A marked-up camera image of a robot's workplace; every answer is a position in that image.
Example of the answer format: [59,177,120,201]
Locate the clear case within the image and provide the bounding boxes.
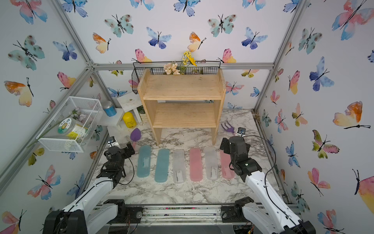
[204,147,219,180]

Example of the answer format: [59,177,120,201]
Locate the pink case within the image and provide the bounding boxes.
[220,150,235,180]
[190,148,203,182]

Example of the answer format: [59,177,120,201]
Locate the teal case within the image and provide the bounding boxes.
[154,149,170,183]
[137,145,152,178]

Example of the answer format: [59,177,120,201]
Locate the clear case shelf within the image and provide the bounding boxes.
[172,150,186,184]

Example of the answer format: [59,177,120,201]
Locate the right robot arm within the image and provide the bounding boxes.
[220,136,316,234]

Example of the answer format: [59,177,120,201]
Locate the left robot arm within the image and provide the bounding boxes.
[42,142,135,234]

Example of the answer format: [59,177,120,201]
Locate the white step shelf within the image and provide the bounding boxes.
[98,108,125,127]

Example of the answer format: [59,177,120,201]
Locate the wooden two-tier shelf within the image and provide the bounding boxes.
[137,68,226,144]

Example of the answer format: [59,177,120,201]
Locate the purple pink toy rake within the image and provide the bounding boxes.
[221,121,235,135]

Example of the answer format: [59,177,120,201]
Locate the purple pink toy shovel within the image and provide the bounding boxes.
[130,128,141,148]

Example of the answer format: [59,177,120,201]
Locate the yellow bottle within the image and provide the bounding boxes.
[122,112,137,129]

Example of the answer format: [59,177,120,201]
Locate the blue metallic can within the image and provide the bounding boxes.
[102,101,117,117]

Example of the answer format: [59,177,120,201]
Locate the white small stool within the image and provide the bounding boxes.
[117,92,142,123]

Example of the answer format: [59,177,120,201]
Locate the round green label jar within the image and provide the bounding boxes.
[57,118,76,136]

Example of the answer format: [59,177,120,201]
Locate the yellow flowers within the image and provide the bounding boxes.
[179,51,197,75]

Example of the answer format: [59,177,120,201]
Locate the pale pink flowers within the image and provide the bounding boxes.
[164,62,180,75]

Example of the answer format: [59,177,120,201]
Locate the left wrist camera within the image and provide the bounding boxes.
[105,136,120,149]

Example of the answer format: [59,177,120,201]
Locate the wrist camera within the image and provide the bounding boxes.
[236,127,246,137]
[105,136,120,149]

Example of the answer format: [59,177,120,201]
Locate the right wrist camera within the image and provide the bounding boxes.
[236,127,246,137]

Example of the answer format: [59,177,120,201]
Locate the white wire mesh box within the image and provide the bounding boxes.
[37,97,104,153]

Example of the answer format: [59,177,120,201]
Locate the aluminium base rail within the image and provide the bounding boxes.
[55,204,307,234]

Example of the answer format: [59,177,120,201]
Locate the black wire basket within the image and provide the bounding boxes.
[131,60,222,94]

